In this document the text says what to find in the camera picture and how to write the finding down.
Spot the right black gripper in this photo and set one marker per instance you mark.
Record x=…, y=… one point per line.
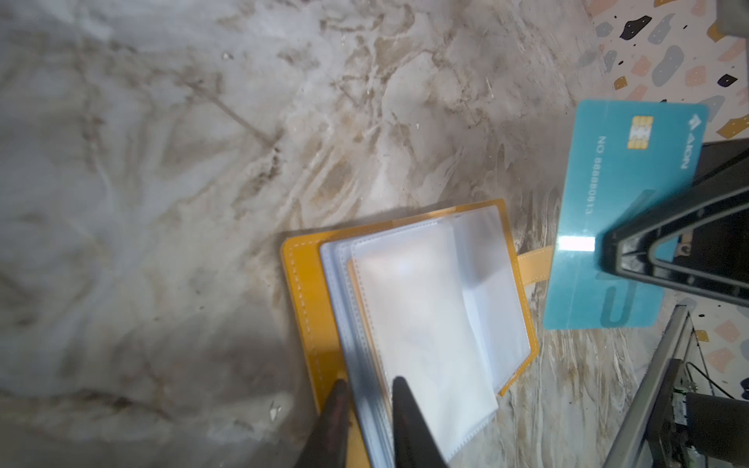
x=697, y=241

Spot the yellow card holder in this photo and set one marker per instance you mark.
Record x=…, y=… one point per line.
x=438, y=299

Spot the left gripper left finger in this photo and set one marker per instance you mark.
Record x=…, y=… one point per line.
x=327, y=444

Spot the light blue credit card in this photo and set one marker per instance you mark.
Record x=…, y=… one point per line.
x=626, y=157

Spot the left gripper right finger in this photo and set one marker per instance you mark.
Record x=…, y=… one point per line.
x=414, y=446

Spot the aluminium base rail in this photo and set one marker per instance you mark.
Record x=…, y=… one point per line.
x=630, y=448

